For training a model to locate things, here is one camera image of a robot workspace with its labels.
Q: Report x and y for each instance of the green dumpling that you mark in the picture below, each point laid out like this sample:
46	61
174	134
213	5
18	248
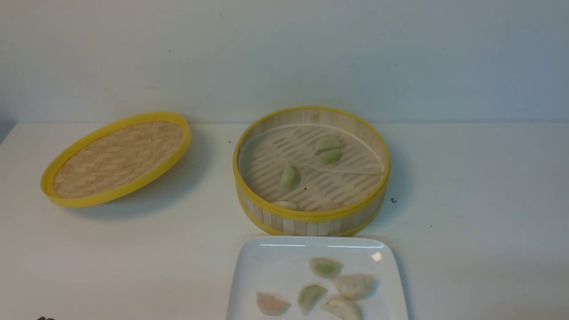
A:
289	178
323	267
327	142
309	296
329	155

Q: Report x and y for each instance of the green dumpling on plate top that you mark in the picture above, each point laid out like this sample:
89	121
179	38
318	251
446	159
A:
323	267

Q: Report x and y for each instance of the white square plate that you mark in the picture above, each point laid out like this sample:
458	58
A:
279	265

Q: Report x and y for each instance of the white dumpling on plate right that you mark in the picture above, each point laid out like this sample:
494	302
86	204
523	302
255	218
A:
355	287

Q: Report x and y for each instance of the white dumpling on plate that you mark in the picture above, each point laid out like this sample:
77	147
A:
355	287
342	308

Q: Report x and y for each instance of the pink dumpling on plate left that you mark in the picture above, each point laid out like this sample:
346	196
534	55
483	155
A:
271	305

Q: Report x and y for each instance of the white dumpling on plate bottom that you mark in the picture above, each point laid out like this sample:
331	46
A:
342	308

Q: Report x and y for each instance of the yellow-rimmed bamboo steamer basket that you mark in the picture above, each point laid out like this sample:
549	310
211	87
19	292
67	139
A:
337	199

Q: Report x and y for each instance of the yellow-rimmed bamboo steamer lid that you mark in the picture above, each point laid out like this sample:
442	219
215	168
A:
116	160

